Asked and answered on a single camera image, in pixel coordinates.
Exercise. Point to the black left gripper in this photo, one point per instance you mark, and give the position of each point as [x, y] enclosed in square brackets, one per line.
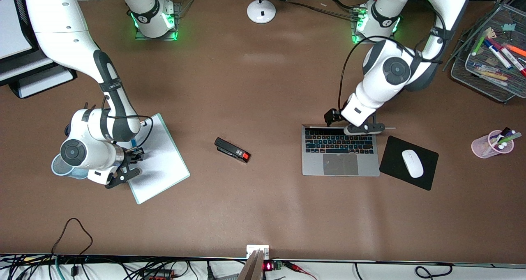
[331, 116]

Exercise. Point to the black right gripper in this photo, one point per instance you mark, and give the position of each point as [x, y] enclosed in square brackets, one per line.
[132, 156]

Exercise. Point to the silver laptop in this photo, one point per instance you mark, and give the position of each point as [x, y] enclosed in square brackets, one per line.
[312, 165]

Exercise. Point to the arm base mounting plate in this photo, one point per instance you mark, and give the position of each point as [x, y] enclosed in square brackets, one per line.
[156, 39]
[372, 42]

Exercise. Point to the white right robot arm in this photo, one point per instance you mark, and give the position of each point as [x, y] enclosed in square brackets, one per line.
[70, 33]

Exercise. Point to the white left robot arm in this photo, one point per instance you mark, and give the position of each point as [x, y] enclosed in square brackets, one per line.
[370, 95]

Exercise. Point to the green marker in organizer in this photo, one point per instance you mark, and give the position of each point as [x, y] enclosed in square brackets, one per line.
[478, 45]

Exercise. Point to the white marker black cap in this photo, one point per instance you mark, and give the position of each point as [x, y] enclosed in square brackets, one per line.
[504, 131]

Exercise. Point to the blue capped white marker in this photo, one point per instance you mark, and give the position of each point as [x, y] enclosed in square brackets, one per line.
[498, 55]

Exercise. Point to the red capped white marker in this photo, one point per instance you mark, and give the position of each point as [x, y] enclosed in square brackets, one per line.
[511, 60]

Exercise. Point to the mint clipboard with paper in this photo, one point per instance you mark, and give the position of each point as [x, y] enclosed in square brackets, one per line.
[160, 169]

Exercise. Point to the blue mesh pen cup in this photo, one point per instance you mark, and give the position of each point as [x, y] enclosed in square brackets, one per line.
[76, 174]

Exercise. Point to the black mouse pad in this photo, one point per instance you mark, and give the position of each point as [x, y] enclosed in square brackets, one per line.
[390, 165]

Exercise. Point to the black stapler red tip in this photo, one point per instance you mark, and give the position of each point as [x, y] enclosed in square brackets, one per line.
[230, 149]

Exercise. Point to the white computer mouse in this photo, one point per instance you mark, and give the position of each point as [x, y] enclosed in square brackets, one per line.
[412, 163]

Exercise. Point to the white paper sheet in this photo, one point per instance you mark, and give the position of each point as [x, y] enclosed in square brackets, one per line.
[45, 83]
[12, 29]

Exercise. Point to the white round stand base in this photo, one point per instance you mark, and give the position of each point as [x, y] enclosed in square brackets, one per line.
[261, 13]

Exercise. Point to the black stacked letter tray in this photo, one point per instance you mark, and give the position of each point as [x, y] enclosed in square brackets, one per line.
[24, 66]

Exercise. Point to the small white box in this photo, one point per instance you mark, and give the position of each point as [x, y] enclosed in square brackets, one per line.
[257, 247]

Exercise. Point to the pink mesh pen cup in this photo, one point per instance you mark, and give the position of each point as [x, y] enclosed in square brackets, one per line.
[481, 146]

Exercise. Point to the circuit board red display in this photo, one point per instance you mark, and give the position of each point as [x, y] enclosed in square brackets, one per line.
[269, 266]

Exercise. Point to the black mesh desk organizer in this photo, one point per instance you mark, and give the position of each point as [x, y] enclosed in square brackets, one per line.
[493, 89]

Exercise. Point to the yellow pencil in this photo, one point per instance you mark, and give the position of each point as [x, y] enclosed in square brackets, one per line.
[499, 75]

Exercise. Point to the small beige object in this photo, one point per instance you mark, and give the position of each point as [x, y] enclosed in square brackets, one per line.
[490, 32]

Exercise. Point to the orange highlighter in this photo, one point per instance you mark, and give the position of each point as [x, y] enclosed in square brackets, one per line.
[515, 50]

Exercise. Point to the teal binder clip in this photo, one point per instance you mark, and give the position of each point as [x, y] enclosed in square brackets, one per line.
[508, 26]

